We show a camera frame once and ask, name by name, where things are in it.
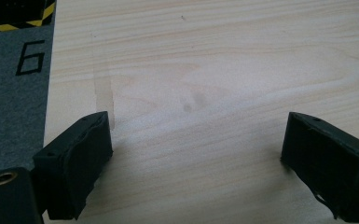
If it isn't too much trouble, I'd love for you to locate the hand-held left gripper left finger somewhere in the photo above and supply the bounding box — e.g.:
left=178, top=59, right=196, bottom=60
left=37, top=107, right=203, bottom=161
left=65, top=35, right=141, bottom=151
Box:
left=32, top=110, right=114, bottom=221

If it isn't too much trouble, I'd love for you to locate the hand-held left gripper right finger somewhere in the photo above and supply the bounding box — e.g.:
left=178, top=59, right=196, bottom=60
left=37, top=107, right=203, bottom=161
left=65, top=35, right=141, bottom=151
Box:
left=281, top=111, right=359, bottom=224

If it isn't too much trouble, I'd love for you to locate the black striped-edge stand base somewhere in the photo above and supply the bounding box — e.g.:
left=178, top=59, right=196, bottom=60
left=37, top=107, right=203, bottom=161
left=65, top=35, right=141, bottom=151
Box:
left=0, top=0, right=57, bottom=34

